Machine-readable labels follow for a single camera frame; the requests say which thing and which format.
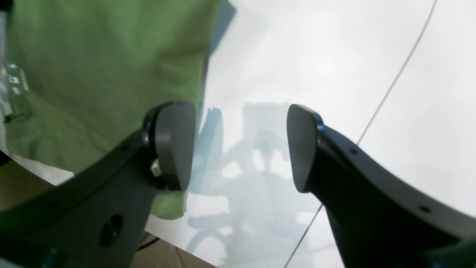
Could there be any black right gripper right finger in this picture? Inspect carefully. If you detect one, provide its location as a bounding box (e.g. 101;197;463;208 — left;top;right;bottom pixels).
287;104;476;268

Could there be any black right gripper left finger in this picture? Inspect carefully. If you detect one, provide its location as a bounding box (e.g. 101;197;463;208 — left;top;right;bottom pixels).
1;101;196;268

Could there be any green t-shirt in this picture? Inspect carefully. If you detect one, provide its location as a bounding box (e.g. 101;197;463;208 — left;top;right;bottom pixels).
4;0;220;220

